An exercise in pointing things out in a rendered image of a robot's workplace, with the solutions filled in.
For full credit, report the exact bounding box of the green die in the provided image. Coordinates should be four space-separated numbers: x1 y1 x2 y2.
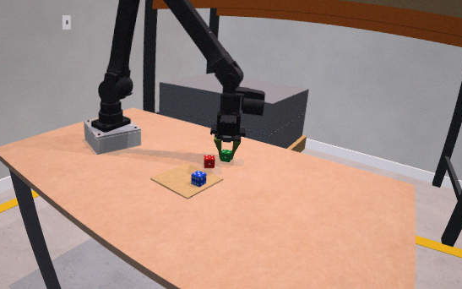
220 150 232 162

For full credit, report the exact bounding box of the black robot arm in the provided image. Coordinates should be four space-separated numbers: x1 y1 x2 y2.
91 0 265 143

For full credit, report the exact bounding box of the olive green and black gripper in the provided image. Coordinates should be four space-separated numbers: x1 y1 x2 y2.
210 110 246 159

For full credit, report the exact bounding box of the red die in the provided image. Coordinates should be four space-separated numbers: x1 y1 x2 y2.
204 155 215 168

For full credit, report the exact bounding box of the tan flat mat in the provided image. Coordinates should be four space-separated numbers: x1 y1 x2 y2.
151 163 224 199

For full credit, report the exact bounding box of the blue die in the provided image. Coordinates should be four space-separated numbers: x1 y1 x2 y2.
191 171 207 187

